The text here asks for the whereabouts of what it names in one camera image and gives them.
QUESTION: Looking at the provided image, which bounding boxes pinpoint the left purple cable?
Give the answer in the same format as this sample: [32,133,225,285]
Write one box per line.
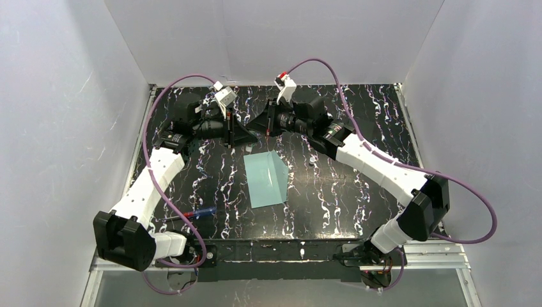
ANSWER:
[141,74,219,296]

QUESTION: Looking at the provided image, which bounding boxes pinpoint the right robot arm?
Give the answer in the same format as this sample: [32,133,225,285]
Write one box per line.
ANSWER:
[247,95,450,256]

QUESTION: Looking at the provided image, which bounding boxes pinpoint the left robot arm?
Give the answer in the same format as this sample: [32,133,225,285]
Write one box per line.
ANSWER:
[93,88,257,272]

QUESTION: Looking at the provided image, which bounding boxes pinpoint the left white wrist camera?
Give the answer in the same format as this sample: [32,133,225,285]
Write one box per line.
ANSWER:
[213,81,237,118]

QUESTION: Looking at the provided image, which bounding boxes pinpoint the purple cable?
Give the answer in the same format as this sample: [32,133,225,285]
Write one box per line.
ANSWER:
[286,58,499,293]
[141,74,219,296]

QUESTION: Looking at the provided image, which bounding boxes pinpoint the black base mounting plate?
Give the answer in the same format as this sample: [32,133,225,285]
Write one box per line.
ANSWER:
[154,238,407,283]

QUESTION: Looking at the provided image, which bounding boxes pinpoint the blue red screwdriver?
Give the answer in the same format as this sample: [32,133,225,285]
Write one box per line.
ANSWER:
[163,207,217,221]

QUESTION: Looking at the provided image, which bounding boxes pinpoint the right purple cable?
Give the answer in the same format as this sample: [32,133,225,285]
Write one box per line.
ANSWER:
[286,58,499,293]

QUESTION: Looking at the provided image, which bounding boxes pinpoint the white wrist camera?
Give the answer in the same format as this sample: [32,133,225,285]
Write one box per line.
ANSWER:
[274,72,297,104]
[213,81,237,118]

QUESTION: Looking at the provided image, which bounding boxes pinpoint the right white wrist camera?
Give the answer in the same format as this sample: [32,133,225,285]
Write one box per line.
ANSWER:
[274,72,297,104]

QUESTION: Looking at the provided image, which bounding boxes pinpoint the teal envelope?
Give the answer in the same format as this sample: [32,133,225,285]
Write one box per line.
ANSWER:
[244,150,289,209]

